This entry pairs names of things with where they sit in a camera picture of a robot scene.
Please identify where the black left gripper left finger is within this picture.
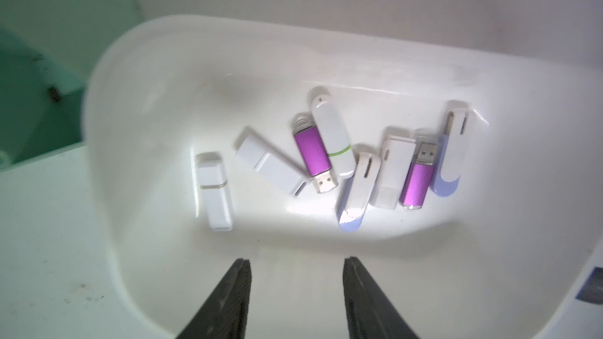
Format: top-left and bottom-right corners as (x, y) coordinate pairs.
(177, 258), (252, 339)

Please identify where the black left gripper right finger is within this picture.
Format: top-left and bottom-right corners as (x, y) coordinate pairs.
(342, 257), (419, 339)

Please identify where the silver purple usb drive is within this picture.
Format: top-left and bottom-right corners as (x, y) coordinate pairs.
(337, 152), (381, 232)

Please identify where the dark purple usb drive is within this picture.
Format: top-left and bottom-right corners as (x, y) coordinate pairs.
(399, 141), (438, 210)

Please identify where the white silver usb drive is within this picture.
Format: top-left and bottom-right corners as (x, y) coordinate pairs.
(196, 152), (234, 232)

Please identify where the white clear usb drive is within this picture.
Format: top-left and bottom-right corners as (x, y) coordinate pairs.
(370, 136), (416, 210)

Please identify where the white green-band usb drive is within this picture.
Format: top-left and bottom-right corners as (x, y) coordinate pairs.
(309, 86), (356, 179)

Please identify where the white storage box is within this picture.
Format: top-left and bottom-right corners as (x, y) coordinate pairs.
(83, 16), (602, 338)

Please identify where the white blue usb drive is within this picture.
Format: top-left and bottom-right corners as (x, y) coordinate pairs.
(431, 101), (477, 198)

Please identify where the green desk file organizer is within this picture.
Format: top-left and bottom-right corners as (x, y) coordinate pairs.
(1, 0), (143, 169)

